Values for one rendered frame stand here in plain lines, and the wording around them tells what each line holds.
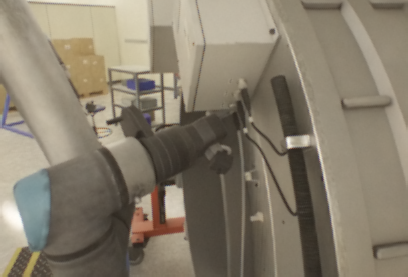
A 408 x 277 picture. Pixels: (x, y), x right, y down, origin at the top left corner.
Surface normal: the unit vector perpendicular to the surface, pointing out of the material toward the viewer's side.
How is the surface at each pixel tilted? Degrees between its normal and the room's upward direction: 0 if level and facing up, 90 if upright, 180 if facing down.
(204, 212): 44
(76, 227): 87
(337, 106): 54
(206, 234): 31
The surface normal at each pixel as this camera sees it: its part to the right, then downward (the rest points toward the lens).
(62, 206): 0.54, -0.05
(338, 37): 0.14, -0.48
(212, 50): 0.15, 0.86
